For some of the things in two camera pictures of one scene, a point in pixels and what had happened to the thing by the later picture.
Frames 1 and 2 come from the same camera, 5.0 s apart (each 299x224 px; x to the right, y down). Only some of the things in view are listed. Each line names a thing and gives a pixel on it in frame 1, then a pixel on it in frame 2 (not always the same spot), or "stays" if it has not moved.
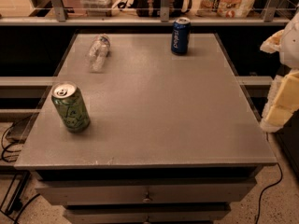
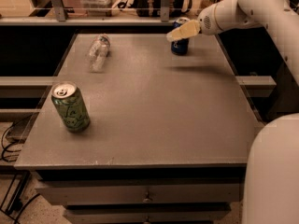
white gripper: x=291 y=49 to x=206 y=22
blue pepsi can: x=180 y=35 stays
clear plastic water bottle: x=98 y=52 stays
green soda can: x=72 y=106 stays
